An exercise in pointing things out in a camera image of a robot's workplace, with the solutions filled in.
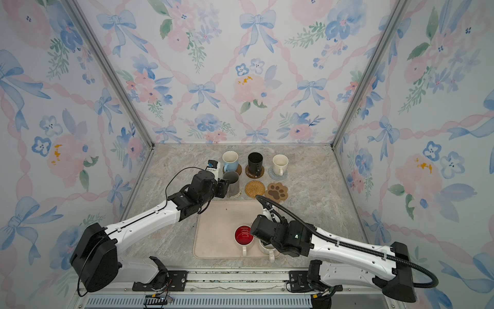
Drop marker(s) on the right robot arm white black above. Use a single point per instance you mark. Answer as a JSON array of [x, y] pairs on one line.
[[337, 262]]

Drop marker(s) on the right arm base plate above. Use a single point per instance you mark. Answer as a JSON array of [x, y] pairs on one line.
[[300, 281]]

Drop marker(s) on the glossy brown wooden coaster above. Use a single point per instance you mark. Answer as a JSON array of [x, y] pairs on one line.
[[254, 175]]

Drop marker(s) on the black mug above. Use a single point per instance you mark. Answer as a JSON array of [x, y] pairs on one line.
[[255, 162]]

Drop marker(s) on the aluminium front rail frame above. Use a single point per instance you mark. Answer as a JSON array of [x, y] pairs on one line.
[[231, 288]]

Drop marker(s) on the beige serving tray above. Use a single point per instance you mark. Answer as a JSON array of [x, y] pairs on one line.
[[216, 227]]

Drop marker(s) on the matte brown wooden coaster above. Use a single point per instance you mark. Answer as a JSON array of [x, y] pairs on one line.
[[238, 170]]

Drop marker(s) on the grey mug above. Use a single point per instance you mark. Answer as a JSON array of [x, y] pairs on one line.
[[233, 182]]

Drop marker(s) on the woven rattan round coaster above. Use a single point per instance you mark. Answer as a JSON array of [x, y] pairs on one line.
[[254, 188]]

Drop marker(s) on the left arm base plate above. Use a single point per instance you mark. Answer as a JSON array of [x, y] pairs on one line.
[[175, 280]]

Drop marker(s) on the clear patterned glass coaster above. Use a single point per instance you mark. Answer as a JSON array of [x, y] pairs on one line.
[[236, 195]]

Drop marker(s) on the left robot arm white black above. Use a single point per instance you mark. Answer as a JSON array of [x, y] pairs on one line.
[[99, 260]]

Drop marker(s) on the cork paw print coaster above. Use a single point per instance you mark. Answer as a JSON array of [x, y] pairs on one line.
[[277, 192]]

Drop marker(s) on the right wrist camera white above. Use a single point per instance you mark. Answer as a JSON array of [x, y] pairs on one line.
[[267, 213]]

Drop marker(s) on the white and blue mug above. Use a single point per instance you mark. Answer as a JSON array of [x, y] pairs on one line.
[[231, 161]]

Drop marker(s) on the grey braided round coaster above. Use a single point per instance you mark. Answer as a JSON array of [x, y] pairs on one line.
[[276, 177]]

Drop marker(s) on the red interior white mug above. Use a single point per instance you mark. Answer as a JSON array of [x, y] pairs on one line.
[[243, 239]]

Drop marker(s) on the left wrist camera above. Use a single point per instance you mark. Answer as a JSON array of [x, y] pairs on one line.
[[205, 181]]

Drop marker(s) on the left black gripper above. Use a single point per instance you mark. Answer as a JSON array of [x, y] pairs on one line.
[[222, 186]]

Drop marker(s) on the cream mug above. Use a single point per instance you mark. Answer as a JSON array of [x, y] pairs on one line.
[[280, 164]]

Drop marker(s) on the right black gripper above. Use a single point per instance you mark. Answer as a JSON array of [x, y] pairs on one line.
[[283, 223]]

